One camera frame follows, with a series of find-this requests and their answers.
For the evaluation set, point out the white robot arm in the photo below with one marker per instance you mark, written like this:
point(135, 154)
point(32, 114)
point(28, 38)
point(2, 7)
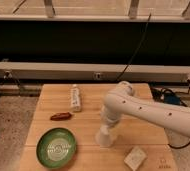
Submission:
point(121, 100)

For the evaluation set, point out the green ceramic bowl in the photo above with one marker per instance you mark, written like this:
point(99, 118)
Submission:
point(56, 148)

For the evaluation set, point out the white plastic bottle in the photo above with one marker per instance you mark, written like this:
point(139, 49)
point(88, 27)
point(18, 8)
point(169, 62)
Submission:
point(75, 99)

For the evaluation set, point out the wooden table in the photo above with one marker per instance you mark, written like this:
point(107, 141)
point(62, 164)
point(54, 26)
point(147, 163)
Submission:
point(84, 125)

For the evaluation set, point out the red-brown chili pepper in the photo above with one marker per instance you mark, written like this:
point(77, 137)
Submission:
point(61, 116)

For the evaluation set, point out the wall power outlet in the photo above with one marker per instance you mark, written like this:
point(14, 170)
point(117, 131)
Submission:
point(98, 76)

